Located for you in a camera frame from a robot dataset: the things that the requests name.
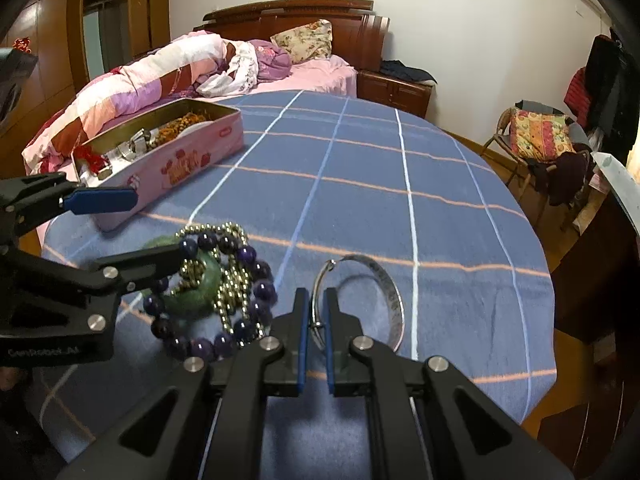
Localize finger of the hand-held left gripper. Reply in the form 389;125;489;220
0;242;191;298
0;172;138;241

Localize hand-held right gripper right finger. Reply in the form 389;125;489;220
324;285;576;480

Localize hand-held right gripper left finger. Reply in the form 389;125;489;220
55;287;308;480

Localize green jade bangle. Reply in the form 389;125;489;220
142;234;236;318

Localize silver bangle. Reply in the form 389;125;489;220
311;255;405;353

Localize metallic bead bracelet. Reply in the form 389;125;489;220
175;221;261;346

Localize pink tin box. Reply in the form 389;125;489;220
70;98;245;233

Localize purple bead bracelet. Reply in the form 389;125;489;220
142;232;278;361

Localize brown wooden bead necklace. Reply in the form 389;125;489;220
152;112;208;146

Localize patchwork pink quilt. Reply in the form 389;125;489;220
22;32;236;176

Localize wooden wardrobe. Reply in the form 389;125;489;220
0;0;171;181

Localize purple floral blanket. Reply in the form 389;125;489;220
197;39;292;97

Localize wooden bed headboard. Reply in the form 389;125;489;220
192;0;391;68

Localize wooden nightstand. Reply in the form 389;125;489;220
356;67;433;118

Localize floral pillow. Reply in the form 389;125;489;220
270;19;333;65

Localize wooden chair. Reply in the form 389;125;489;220
480;102;593;231

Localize dark wooden desk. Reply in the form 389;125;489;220
550;195;640;346

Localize dark folded clothes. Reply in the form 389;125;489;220
379;60;437;83

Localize dark maroon garment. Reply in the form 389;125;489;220
525;150;593;206

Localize colourful floral cushion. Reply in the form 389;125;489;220
510;107;576;162

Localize white patterned desk cover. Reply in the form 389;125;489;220
591;152;640;236

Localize red hanging garment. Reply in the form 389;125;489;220
564;66;588;121

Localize black hanging coat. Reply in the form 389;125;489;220
585;27;640;161

